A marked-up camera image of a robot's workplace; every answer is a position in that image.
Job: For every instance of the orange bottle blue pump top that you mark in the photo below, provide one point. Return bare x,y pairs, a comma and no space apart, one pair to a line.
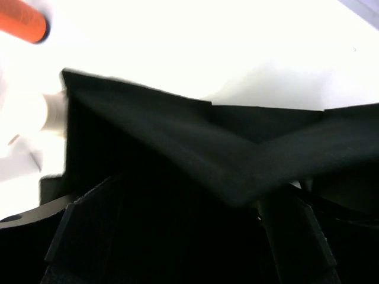
22,21

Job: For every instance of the black canvas bag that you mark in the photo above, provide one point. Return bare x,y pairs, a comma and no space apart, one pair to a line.
194,173

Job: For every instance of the beige pump bottle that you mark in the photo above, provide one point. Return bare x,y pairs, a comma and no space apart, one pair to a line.
56,113

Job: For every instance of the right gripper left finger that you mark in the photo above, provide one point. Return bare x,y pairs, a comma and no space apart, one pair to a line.
67,240

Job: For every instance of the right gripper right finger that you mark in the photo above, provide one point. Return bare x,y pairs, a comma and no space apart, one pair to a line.
324,231

